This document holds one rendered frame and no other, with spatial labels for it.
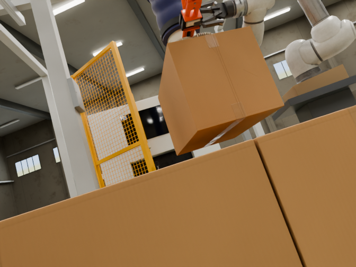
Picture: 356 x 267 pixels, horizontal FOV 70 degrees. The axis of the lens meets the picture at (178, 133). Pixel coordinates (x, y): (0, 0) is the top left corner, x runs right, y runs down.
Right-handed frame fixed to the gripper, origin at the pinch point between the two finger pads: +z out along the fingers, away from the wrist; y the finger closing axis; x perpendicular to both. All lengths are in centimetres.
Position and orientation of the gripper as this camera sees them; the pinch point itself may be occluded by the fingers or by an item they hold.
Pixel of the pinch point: (191, 18)
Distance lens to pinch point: 129.2
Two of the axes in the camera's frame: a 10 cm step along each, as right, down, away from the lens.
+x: -0.6, 2.1, 9.8
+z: -9.5, 2.9, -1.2
